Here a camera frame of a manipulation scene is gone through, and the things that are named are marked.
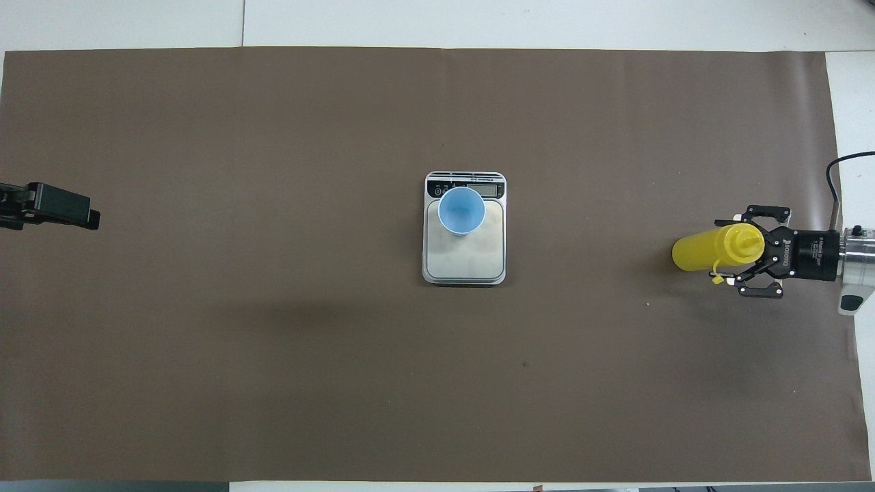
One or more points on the light blue plastic cup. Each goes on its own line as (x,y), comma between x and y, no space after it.
(462,212)

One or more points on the yellow squeeze bottle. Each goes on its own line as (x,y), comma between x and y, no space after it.
(704,249)

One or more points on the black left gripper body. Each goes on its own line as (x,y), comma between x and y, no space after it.
(12,205)

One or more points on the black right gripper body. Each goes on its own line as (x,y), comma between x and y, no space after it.
(806,256)

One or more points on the brown table mat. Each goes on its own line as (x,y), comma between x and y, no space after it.
(342,342)

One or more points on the silver digital kitchen scale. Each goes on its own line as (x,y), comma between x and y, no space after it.
(465,260)

